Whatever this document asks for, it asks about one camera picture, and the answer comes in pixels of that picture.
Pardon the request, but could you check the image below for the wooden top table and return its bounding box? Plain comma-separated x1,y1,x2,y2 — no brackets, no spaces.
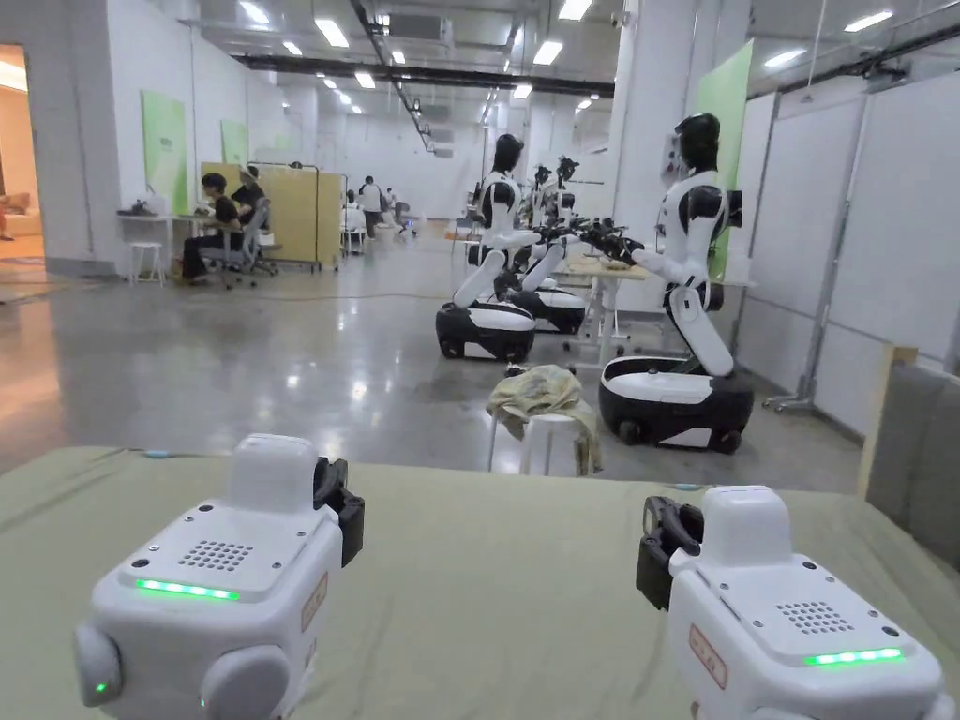
561,250,760,361

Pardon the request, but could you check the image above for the white round stool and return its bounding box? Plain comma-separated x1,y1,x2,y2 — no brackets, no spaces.
486,411,528,473
520,413,583,478

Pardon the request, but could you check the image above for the white and black humanoid robot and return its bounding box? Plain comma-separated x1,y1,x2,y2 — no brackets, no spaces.
580,112,756,456
517,153,588,336
435,133,552,362

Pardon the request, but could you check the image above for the grey office chair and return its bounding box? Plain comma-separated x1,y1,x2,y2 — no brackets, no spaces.
201,201,280,291

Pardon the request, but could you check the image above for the bed with pale green sheet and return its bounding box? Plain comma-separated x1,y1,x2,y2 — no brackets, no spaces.
0,443,960,720

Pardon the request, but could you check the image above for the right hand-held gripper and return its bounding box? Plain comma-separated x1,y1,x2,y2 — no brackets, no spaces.
636,485,948,720

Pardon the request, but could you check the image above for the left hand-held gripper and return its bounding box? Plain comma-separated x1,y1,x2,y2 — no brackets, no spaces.
72,433,367,720

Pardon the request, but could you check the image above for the yellowish crumpled cloth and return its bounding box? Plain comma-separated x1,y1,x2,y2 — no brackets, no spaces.
486,363,605,478

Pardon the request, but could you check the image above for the white square stool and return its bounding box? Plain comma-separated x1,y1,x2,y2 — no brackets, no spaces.
127,241,169,288

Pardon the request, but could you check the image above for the white desk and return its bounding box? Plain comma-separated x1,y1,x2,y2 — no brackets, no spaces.
115,196,205,260

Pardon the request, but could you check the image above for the grey padded headboard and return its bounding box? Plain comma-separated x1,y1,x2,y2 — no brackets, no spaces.
861,343,960,575

